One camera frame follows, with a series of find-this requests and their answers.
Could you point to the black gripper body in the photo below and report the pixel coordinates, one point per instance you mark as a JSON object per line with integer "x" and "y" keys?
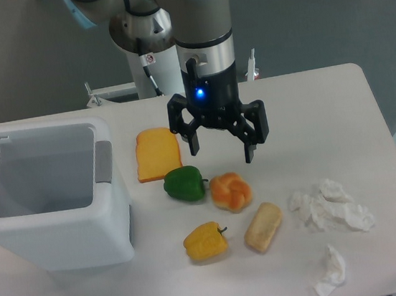
{"x": 213, "y": 100}

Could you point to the green bell pepper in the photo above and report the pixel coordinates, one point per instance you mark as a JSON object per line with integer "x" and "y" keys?
{"x": 185, "y": 184}

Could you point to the large crumpled white tissue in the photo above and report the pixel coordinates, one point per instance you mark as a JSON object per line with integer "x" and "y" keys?
{"x": 331, "y": 208}

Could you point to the yellow bell pepper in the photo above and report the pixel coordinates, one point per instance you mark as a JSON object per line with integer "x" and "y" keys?
{"x": 206, "y": 241}

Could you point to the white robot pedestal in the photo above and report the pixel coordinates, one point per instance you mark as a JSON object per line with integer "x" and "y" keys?
{"x": 152, "y": 74}

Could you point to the small crumpled white tissue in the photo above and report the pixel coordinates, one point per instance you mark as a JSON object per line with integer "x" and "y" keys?
{"x": 334, "y": 272}

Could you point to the pale square bread loaf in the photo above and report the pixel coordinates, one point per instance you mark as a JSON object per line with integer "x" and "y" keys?
{"x": 263, "y": 227}

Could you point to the white open trash bin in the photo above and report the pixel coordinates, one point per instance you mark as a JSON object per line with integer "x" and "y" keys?
{"x": 63, "y": 201}

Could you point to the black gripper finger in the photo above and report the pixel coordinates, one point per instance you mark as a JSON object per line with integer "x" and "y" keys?
{"x": 177, "y": 125}
{"x": 248, "y": 123}

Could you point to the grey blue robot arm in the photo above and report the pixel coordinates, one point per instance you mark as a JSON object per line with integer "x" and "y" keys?
{"x": 183, "y": 49}

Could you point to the orange toast slice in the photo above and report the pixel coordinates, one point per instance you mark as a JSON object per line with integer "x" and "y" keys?
{"x": 157, "y": 153}

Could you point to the knotted orange bread roll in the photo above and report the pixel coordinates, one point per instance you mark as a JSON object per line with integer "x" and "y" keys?
{"x": 230, "y": 192}

